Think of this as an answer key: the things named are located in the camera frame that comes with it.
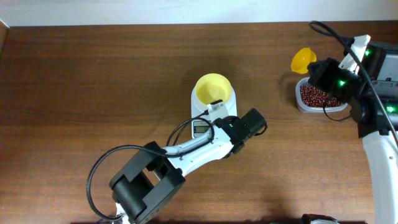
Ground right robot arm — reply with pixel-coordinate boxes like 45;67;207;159
308;41;397;223

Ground yellow measuring scoop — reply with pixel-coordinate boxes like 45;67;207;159
290;47;317;75

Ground left black cable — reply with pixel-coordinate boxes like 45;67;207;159
85;109;216;222

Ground red beans in container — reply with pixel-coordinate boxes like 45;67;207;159
299;85;343;108

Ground clear plastic container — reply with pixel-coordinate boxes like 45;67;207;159
295;77;348;113

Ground black cable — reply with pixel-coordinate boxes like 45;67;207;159
308;20;398;147
85;109;216;222

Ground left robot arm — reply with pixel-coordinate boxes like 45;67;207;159
109;108;267;223

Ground right black cable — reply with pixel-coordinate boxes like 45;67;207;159
308;20;398;147

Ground white digital kitchen scale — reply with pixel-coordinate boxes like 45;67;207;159
191;88;238;138

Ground yellow plastic bowl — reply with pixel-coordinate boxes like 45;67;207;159
195;73;232;105

